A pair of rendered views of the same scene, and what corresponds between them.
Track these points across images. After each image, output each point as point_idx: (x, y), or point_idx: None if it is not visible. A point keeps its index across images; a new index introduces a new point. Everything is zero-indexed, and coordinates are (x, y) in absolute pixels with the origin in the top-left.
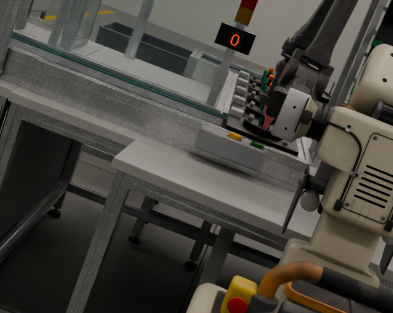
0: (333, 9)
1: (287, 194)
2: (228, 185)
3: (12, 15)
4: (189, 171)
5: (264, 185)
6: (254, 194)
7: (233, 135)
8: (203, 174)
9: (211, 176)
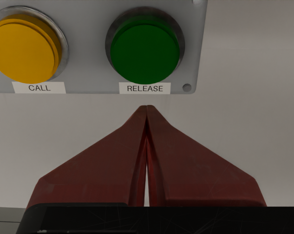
0: None
1: None
2: (109, 133)
3: None
4: (14, 133)
5: (217, 15)
6: (173, 125)
7: (21, 80)
8: (43, 117)
9: (62, 114)
